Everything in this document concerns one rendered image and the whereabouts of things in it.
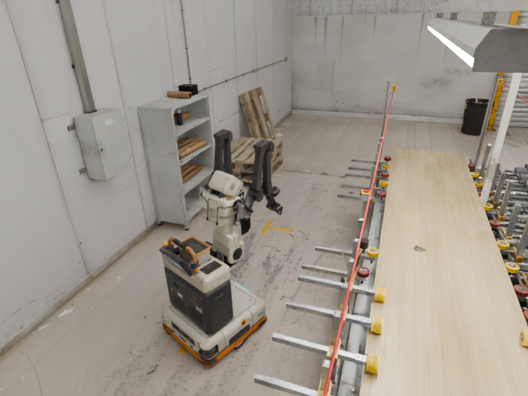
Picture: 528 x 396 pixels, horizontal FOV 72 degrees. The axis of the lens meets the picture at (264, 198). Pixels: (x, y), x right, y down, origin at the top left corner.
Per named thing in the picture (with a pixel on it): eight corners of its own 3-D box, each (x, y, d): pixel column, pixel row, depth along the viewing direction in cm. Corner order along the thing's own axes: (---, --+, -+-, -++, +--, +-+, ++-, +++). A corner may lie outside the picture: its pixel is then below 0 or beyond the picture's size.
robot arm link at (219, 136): (211, 129, 282) (220, 131, 276) (224, 128, 292) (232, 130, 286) (209, 184, 297) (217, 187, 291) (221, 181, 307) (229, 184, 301)
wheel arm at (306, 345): (271, 341, 185) (271, 336, 184) (273, 335, 188) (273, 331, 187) (372, 368, 170) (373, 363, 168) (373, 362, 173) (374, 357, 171)
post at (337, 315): (328, 383, 190) (333, 314, 169) (328, 377, 193) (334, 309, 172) (334, 385, 189) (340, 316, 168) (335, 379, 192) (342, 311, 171)
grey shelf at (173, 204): (158, 225, 477) (136, 106, 408) (192, 196, 553) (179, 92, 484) (187, 230, 463) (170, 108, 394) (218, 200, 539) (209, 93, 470)
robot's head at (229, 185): (224, 193, 260) (233, 174, 262) (205, 185, 273) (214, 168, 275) (236, 200, 272) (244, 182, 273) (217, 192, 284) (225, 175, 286)
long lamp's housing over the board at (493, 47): (470, 71, 74) (479, 29, 71) (427, 29, 275) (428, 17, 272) (539, 73, 70) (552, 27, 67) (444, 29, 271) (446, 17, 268)
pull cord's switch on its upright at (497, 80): (472, 174, 428) (496, 75, 379) (471, 169, 441) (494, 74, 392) (480, 174, 426) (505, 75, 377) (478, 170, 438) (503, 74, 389)
